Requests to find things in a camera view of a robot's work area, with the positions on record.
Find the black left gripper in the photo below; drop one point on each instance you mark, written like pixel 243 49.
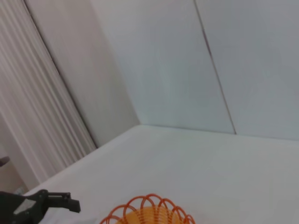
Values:
pixel 21 208

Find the white pleated curtain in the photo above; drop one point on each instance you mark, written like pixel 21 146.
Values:
pixel 30 93

